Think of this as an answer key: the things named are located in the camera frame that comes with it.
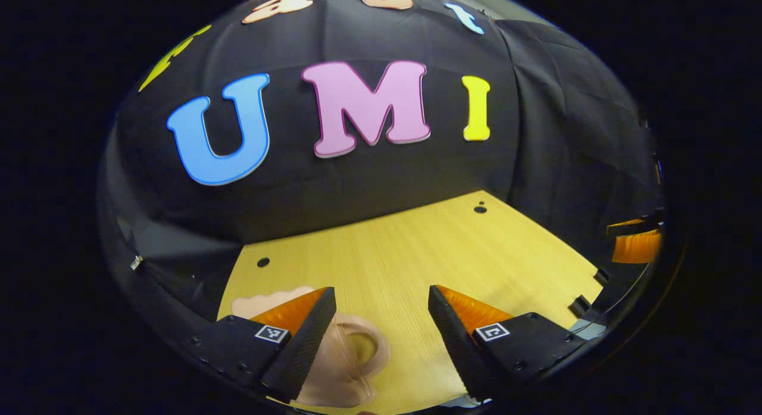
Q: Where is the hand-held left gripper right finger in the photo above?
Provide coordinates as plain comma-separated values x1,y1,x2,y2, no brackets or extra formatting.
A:
427,285,588,403

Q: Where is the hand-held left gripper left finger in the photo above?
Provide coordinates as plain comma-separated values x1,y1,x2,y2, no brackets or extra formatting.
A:
189,286,338,404

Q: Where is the black backdrop cloth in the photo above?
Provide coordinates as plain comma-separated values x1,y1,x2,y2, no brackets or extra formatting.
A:
98,0,664,320

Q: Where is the pink suitcase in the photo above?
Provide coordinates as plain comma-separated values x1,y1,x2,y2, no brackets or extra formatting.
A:
230,286,392,411

